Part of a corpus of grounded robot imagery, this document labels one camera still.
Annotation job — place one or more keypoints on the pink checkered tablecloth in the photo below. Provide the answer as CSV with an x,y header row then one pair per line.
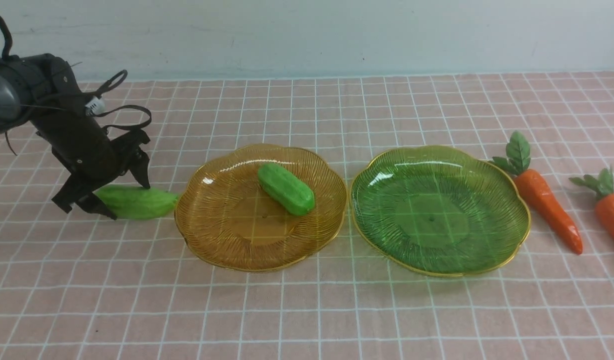
x,y
76,286

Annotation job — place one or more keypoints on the green ribbed glass plate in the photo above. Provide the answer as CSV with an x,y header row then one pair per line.
x,y
439,211

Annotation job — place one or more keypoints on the green toy cucumber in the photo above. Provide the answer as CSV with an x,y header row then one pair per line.
x,y
132,202
286,188

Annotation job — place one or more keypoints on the orange toy carrot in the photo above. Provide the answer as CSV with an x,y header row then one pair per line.
x,y
603,186
535,191

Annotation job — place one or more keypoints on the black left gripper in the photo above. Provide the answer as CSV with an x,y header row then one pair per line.
x,y
95,155

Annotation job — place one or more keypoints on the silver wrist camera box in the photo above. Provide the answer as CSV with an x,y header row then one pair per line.
x,y
95,107

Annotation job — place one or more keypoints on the amber ribbed glass plate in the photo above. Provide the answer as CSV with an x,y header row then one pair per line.
x,y
229,221

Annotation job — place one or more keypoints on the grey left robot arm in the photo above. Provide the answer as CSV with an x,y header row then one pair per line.
x,y
42,90

